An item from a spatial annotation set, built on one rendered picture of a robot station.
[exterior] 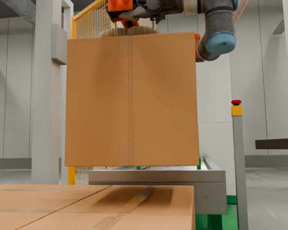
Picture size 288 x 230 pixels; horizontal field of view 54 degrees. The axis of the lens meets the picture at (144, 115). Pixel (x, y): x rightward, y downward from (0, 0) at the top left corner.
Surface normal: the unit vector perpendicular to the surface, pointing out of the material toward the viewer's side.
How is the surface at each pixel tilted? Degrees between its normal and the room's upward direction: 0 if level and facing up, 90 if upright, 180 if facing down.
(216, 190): 90
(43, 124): 90
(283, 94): 90
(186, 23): 90
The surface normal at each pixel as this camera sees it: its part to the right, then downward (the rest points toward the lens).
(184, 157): -0.13, -0.12
